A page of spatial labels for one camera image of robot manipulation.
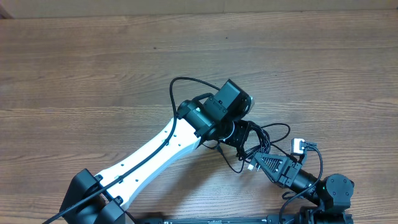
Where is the black USB cable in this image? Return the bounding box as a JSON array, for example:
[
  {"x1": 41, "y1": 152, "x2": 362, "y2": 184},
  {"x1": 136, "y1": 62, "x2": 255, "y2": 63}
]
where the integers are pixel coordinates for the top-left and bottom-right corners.
[{"x1": 201, "y1": 122, "x2": 292, "y2": 174}]

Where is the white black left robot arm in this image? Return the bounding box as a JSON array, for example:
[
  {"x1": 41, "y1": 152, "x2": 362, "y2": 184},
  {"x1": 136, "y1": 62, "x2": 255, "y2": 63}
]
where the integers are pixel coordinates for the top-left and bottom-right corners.
[{"x1": 47, "y1": 80, "x2": 254, "y2": 223}]

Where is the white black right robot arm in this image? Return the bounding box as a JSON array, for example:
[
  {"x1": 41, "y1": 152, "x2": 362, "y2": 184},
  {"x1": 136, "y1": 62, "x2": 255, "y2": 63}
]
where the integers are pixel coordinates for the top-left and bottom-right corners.
[{"x1": 248, "y1": 153, "x2": 354, "y2": 224}]

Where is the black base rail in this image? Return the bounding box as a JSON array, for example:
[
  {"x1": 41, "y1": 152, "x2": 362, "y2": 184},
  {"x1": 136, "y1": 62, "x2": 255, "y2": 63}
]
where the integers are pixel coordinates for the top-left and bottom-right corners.
[{"x1": 133, "y1": 213, "x2": 354, "y2": 224}]

